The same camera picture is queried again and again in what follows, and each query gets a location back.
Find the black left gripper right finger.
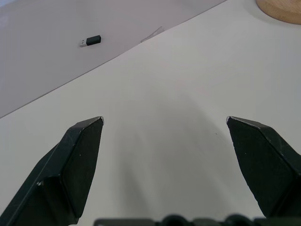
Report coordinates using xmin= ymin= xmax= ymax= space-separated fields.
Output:
xmin=225 ymin=115 xmax=301 ymax=218

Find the round wooden object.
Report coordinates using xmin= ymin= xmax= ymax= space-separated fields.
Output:
xmin=255 ymin=0 xmax=301 ymax=25

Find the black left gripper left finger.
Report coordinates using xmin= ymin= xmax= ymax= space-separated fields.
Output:
xmin=0 ymin=116 xmax=104 ymax=226

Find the black USB dongle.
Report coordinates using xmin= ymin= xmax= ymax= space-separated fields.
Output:
xmin=79 ymin=34 xmax=102 ymax=48

